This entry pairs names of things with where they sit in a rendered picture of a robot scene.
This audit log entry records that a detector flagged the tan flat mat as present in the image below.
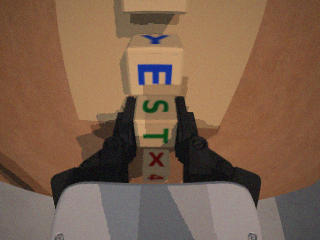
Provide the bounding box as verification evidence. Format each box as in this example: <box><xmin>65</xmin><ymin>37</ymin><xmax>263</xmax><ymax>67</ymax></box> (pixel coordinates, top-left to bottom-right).
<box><xmin>55</xmin><ymin>0</ymin><xmax>267</xmax><ymax>129</ymax></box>

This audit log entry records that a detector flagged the beige letter block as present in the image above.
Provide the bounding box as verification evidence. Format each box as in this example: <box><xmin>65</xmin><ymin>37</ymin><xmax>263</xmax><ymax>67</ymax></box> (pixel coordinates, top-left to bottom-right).
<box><xmin>121</xmin><ymin>0</ymin><xmax>189</xmax><ymax>14</ymax></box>
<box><xmin>125</xmin><ymin>33</ymin><xmax>185</xmax><ymax>96</ymax></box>
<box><xmin>133</xmin><ymin>95</ymin><xmax>178</xmax><ymax>147</ymax></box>
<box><xmin>142</xmin><ymin>149</ymin><xmax>170</xmax><ymax>182</ymax></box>

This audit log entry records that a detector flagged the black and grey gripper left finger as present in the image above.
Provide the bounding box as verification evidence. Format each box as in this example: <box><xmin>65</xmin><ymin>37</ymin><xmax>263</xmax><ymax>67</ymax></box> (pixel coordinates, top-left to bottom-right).
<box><xmin>51</xmin><ymin>97</ymin><xmax>137</xmax><ymax>209</ymax></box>

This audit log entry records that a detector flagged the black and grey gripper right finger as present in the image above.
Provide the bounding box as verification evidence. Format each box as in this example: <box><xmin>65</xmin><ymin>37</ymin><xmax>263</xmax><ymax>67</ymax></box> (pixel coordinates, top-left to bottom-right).
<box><xmin>175</xmin><ymin>96</ymin><xmax>261</xmax><ymax>209</ymax></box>

